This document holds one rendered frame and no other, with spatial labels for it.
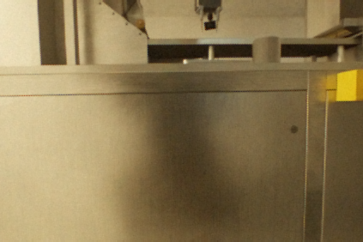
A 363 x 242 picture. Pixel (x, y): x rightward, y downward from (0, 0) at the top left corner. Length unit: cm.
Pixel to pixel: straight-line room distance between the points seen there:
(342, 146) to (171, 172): 47
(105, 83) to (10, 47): 45
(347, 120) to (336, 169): 13
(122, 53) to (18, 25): 34
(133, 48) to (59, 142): 42
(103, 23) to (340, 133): 84
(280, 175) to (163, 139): 32
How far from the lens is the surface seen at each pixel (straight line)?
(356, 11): 112
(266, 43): 66
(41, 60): 80
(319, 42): 99
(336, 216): 74
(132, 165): 53
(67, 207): 63
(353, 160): 71
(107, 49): 82
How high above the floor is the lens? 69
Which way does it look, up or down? 4 degrees down
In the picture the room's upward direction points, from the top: 1 degrees counter-clockwise
